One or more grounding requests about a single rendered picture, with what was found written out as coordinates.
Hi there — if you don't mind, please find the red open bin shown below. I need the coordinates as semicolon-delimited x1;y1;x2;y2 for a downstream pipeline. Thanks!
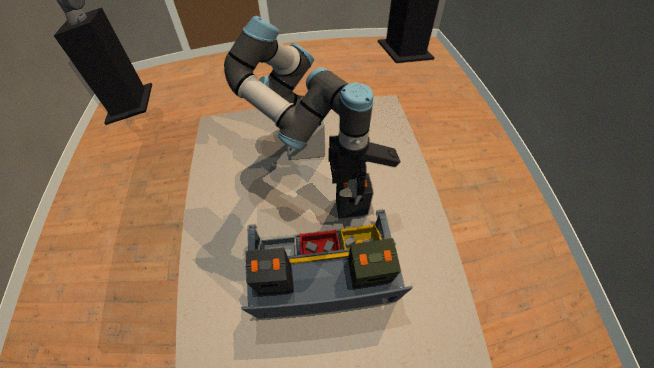
300;229;340;255

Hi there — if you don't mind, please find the orange flat bar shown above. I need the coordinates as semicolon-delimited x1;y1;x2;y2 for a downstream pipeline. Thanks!
289;252;348;264

